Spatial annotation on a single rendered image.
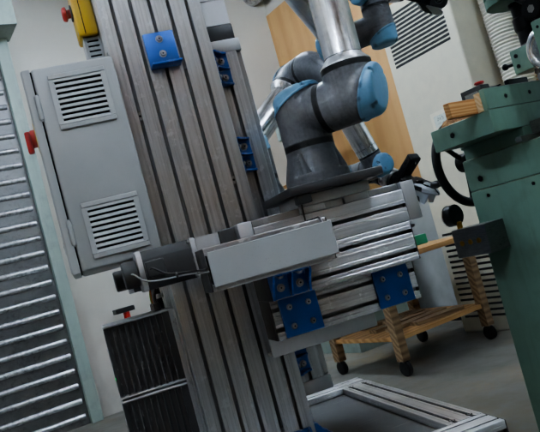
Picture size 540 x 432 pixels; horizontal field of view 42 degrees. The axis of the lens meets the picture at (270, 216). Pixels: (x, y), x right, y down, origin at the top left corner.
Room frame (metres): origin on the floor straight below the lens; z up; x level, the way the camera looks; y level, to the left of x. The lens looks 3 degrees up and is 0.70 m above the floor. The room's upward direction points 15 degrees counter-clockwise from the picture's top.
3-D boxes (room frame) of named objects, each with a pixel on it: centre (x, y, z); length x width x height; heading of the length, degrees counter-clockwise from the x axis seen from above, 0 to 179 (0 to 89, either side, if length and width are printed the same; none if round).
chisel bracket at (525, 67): (1.96, -0.85, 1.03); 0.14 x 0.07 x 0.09; 33
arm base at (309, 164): (1.62, -0.13, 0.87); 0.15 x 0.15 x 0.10
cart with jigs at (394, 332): (3.53, -0.52, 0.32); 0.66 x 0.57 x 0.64; 122
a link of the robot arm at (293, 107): (1.62, -0.14, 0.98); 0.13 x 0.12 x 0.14; 60
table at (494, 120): (2.06, -0.77, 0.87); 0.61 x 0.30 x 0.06; 123
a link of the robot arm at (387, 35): (1.87, -0.40, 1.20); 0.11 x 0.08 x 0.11; 60
